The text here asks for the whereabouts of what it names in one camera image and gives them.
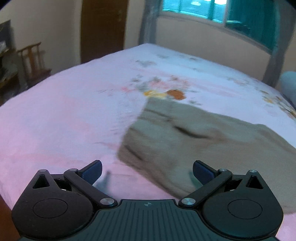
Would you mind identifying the large glass window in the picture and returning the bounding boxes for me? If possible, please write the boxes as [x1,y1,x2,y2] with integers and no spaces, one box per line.
[162,0,276,51]

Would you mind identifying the right grey curtain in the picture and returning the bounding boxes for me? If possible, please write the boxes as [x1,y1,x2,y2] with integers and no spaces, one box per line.
[262,1,295,87]

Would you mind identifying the dark cabinet with clutter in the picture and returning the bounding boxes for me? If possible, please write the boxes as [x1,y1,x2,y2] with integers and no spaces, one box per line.
[1,20,21,105]

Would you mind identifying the pink floral bed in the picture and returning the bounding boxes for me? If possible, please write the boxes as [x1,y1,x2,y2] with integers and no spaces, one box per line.
[1,44,295,240]

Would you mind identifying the brown wooden door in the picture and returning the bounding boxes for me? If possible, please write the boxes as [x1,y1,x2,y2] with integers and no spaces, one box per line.
[80,0,128,63]

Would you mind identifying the left grey curtain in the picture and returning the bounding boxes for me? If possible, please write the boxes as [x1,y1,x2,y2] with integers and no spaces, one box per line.
[138,0,162,45]

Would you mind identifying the wooden chair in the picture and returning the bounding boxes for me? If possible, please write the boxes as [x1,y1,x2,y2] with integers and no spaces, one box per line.
[17,42,52,88]

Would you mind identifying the grey-brown fleece pants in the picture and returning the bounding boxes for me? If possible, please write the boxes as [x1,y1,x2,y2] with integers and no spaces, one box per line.
[117,97,295,213]

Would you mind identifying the grey curtain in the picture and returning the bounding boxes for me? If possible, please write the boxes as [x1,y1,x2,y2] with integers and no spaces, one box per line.
[138,0,162,45]
[262,1,295,87]

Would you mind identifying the rolled grey-blue duvet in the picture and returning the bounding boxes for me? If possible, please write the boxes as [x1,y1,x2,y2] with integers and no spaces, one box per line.
[279,71,296,108]

